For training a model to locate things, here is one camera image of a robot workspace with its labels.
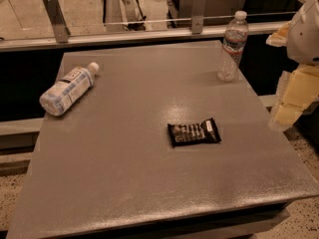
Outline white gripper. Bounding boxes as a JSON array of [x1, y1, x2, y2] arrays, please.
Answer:
[[266, 0, 319, 131]]

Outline black rxbar chocolate wrapper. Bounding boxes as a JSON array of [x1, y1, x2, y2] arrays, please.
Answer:
[[167, 118, 221, 146]]

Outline clear water bottle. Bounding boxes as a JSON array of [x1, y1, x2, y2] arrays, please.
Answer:
[[217, 11, 249, 82]]

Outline blue labelled plastic bottle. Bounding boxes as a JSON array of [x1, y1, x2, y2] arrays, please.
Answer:
[[39, 62, 100, 117]]

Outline right metal bracket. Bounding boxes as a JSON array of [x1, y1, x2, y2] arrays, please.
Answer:
[[191, 0, 206, 34]]

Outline metal bracket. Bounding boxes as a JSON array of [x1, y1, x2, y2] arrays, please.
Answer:
[[42, 0, 71, 43], [191, 0, 206, 34]]

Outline grey metal rail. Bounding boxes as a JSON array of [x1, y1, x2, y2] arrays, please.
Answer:
[[0, 20, 290, 53]]

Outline left metal bracket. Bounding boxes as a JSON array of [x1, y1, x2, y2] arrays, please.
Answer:
[[42, 0, 71, 43]]

